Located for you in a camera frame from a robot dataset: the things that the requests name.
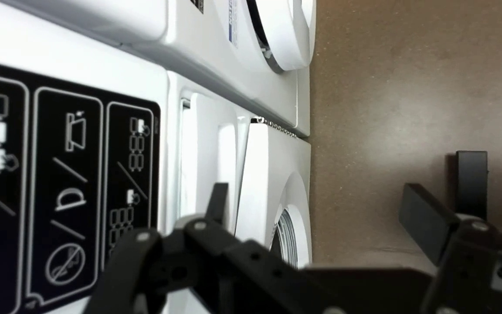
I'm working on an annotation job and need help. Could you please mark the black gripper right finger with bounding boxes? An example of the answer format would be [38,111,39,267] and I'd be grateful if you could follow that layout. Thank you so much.
[399,150,487,265]

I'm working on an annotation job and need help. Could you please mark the white washing machine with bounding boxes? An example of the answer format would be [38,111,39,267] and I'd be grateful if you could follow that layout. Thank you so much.
[0,54,313,314]
[1,0,311,136]

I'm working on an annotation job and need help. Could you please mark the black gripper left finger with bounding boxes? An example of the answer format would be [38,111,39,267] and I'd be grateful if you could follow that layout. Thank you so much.
[205,183,228,225]

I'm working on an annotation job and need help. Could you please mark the right washer round door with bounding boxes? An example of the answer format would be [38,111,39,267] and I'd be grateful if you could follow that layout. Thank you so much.
[247,0,317,73]

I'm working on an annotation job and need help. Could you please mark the left washer round door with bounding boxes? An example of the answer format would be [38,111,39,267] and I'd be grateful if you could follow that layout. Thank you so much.
[233,120,313,270]

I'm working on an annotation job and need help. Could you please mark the right white washing machine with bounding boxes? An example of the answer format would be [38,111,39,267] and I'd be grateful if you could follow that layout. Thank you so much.
[1,0,311,136]

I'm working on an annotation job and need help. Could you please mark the left white washing machine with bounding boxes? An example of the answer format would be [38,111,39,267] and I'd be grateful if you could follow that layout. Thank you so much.
[0,54,313,314]

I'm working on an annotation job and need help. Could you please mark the washer round door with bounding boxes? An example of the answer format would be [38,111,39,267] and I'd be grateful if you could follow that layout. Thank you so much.
[247,0,317,73]
[233,120,313,270]

